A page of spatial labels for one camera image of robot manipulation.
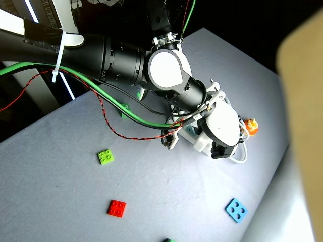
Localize grey table cloth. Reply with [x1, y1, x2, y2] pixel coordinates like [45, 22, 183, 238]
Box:
[0, 27, 293, 242]

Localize white power strip blue sockets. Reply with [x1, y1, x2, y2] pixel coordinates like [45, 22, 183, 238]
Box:
[180, 125, 220, 159]

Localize green cable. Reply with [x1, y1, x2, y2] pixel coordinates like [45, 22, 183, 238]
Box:
[182, 0, 197, 38]
[0, 62, 184, 130]

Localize red black twisted cable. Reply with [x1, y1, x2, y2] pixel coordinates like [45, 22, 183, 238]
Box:
[0, 69, 185, 141]

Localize red toy brick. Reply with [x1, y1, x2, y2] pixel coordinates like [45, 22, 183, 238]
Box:
[107, 199, 128, 218]

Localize white zip tie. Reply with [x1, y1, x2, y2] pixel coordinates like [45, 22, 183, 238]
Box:
[51, 29, 68, 83]

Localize grey power strip cable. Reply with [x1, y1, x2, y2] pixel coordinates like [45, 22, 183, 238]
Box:
[223, 97, 250, 164]

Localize tan blurred panel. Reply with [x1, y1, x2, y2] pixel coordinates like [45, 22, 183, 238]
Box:
[277, 7, 323, 242]

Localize lime green toy brick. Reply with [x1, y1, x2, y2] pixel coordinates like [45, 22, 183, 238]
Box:
[97, 149, 115, 166]

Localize blue four-hole block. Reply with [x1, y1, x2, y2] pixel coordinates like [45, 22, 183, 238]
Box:
[225, 197, 249, 224]

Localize orange toy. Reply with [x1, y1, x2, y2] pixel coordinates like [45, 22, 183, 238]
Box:
[243, 117, 260, 137]

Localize green cube number 7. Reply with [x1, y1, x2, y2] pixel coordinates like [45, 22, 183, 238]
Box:
[120, 102, 132, 119]

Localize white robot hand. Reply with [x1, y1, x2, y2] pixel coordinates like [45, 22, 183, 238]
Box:
[200, 100, 241, 160]
[136, 48, 193, 101]

